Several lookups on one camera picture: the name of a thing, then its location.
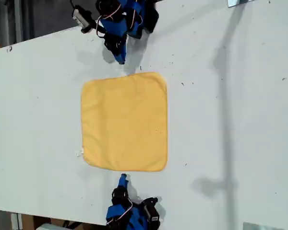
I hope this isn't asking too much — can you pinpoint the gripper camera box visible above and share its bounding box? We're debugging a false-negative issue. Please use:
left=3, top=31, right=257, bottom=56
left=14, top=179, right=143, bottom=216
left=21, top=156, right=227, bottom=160
left=72, top=5, right=93, bottom=27
left=139, top=196, right=160, bottom=225

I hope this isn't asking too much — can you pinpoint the white container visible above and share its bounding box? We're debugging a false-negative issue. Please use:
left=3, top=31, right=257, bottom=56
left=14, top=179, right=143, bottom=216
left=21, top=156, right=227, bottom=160
left=36, top=223, right=63, bottom=230

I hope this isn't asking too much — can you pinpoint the yellow square towel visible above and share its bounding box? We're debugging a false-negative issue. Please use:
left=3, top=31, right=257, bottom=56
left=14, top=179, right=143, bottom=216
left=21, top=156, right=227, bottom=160
left=74, top=71, right=169, bottom=173

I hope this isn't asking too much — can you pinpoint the grey metal post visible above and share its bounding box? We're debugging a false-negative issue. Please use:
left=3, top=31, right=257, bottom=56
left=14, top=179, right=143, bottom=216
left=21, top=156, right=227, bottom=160
left=13, top=0, right=23, bottom=44

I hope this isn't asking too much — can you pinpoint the white table leg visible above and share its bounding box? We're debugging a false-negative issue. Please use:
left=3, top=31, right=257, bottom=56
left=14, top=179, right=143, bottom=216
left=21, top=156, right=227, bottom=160
left=11, top=212, right=23, bottom=230

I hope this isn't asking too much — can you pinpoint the gripper camera stalk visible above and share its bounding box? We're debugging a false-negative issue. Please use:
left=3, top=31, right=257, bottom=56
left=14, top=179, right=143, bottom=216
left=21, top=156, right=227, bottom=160
left=81, top=20, right=104, bottom=35

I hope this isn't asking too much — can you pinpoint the brown cardboard box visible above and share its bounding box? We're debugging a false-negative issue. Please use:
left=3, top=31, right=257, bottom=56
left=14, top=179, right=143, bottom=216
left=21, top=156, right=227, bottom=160
left=21, top=213, right=84, bottom=230

